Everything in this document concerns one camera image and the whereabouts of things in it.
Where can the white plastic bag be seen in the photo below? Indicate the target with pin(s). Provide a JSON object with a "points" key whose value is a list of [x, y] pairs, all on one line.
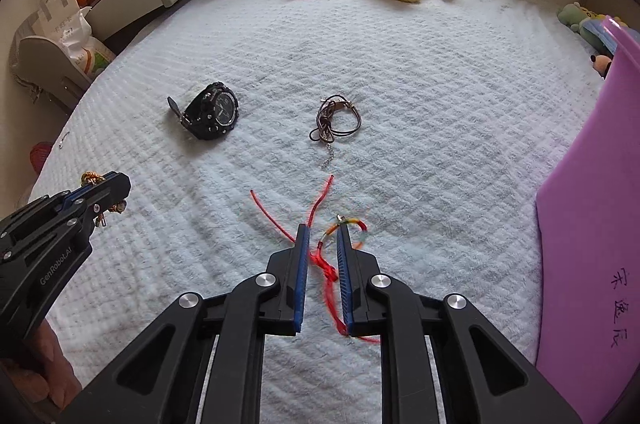
{"points": [[75, 34]]}

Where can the black wrist watch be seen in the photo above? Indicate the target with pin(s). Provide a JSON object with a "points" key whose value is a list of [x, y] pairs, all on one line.
{"points": [[212, 112]]}

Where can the pink plastic basin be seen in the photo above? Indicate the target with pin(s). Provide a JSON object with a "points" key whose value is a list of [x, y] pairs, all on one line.
{"points": [[590, 204]]}

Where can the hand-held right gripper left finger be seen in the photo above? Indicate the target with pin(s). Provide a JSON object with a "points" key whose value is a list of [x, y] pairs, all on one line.
{"points": [[299, 279]]}

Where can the light blue bedspread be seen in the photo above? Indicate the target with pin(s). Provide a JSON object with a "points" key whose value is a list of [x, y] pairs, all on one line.
{"points": [[425, 104]]}

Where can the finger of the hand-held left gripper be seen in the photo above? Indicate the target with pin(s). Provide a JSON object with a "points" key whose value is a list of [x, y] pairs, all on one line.
{"points": [[80, 194], [112, 189]]}

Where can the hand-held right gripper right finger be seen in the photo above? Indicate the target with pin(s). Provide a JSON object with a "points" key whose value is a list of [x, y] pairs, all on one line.
{"points": [[345, 284]]}

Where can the green plush toy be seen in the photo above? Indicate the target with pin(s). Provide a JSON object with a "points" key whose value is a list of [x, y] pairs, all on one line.
{"points": [[575, 17]]}

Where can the person's left hand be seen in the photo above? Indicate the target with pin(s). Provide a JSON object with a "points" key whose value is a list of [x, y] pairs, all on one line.
{"points": [[35, 379]]}

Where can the blue plush pillow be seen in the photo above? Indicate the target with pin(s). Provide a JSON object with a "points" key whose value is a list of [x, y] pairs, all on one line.
{"points": [[600, 35]]}

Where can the black and orange plush toy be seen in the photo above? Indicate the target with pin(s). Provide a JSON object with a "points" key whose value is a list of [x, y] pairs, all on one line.
{"points": [[601, 65]]}

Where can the red basket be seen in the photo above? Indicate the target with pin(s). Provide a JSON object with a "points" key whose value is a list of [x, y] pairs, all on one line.
{"points": [[41, 157]]}

